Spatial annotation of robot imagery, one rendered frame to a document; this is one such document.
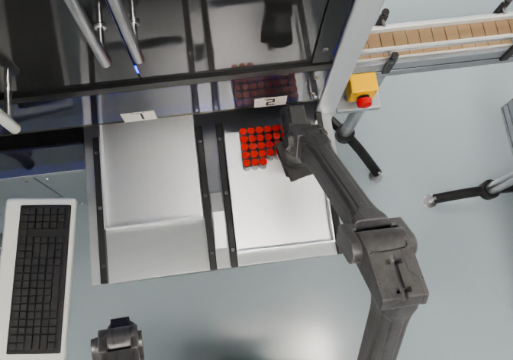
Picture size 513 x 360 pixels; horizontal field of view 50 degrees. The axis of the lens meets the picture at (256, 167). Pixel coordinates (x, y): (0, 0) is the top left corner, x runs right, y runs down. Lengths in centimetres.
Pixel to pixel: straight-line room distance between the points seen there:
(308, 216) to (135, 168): 49
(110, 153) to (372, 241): 91
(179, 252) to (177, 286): 89
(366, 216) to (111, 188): 84
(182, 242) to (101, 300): 98
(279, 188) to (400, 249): 70
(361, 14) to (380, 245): 47
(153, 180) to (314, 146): 57
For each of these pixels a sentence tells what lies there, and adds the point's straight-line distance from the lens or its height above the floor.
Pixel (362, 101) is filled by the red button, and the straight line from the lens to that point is 148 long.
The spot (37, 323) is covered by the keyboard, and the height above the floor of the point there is 83.
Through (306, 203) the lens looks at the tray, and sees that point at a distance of 152.
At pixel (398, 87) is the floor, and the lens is 267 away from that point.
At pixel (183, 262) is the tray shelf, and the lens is 150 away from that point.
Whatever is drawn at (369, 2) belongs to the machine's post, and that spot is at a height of 146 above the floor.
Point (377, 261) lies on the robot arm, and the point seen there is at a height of 153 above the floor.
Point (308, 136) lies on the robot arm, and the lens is 115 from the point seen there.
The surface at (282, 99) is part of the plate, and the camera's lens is 144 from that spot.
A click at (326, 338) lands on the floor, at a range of 239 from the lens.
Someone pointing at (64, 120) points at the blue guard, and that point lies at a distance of 146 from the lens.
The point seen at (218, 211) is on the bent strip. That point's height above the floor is 88.
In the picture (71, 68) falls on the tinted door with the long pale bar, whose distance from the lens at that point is 122.
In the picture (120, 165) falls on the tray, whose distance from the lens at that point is 157.
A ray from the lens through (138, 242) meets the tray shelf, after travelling 152.
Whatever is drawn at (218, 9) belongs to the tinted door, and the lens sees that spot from 104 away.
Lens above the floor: 236
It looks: 75 degrees down
